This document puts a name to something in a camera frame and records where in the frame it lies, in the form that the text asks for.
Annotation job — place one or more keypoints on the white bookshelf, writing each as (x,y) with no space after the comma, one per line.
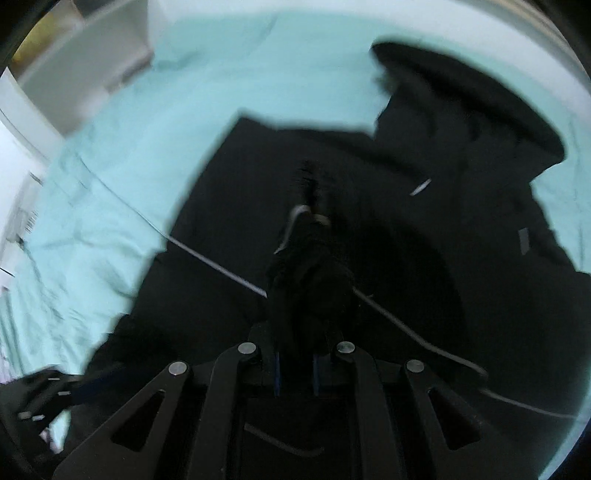
(92,55)

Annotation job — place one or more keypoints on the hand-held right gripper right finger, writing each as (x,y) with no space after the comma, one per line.
(316,378)

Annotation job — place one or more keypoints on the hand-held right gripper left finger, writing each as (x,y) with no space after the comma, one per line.
(276,376)

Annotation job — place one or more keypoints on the teal quilted blanket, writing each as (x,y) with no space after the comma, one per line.
(161,161)

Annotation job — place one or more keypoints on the black jacket with reflective stripes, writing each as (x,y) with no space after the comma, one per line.
(369,207)

